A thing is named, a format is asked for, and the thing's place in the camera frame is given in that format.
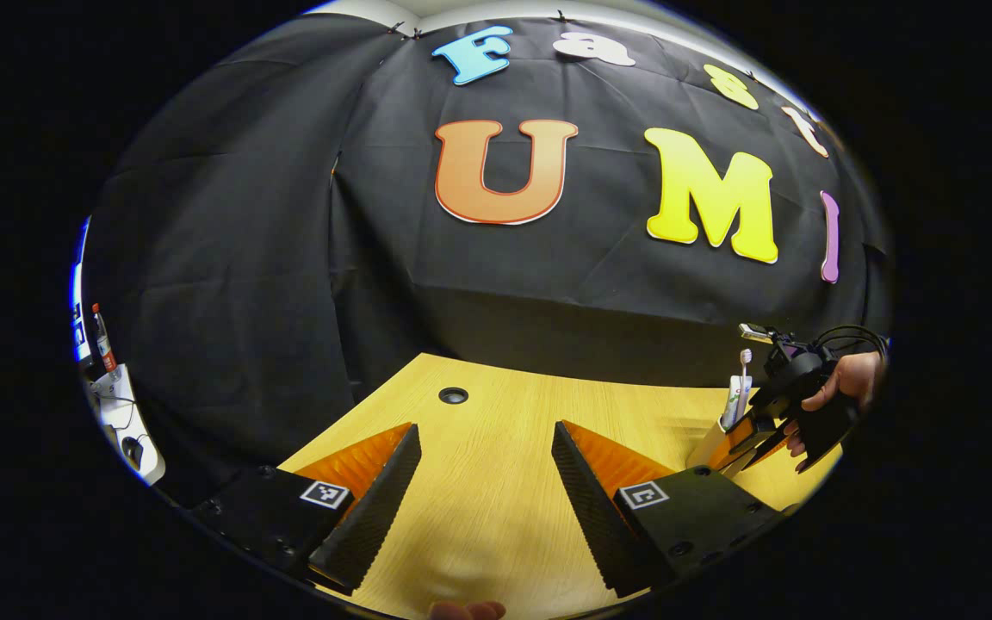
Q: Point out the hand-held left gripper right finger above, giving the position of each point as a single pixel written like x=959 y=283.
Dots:
x=595 y=517

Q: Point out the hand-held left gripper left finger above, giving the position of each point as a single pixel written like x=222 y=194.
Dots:
x=371 y=517

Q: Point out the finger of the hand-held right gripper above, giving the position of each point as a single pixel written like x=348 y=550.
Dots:
x=741 y=443
x=770 y=449

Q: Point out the beige cup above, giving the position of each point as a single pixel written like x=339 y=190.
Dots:
x=707 y=448

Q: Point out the white toothpaste tube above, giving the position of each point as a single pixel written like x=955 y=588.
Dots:
x=735 y=405

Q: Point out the white toothbrush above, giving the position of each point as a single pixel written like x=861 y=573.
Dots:
x=746 y=356

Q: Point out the wooden desktop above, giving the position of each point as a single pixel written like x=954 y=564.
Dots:
x=496 y=482

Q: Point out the black computer mouse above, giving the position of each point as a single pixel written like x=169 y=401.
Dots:
x=133 y=449

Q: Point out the white side table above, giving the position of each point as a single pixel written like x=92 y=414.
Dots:
x=117 y=413

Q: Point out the red label bottle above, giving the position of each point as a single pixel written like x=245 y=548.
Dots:
x=102 y=340

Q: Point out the blue white panel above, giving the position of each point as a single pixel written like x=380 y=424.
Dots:
x=78 y=327

